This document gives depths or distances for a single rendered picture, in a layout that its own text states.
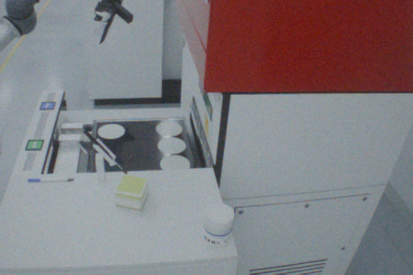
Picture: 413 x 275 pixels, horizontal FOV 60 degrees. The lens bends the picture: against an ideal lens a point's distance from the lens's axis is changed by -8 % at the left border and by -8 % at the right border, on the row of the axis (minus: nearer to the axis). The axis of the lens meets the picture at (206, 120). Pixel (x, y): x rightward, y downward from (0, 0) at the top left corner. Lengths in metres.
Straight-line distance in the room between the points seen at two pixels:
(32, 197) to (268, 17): 0.81
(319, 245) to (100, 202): 0.95
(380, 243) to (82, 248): 1.94
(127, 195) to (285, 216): 0.66
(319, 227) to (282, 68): 0.74
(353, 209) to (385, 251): 0.97
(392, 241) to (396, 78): 1.50
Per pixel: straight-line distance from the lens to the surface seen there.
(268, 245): 1.56
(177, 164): 1.31
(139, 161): 1.32
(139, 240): 0.99
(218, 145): 1.16
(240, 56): 1.03
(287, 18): 1.03
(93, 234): 1.02
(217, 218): 0.92
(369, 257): 2.44
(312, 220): 1.53
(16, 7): 1.67
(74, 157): 1.40
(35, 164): 1.27
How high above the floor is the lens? 1.72
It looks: 32 degrees down
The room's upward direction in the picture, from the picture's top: 5 degrees clockwise
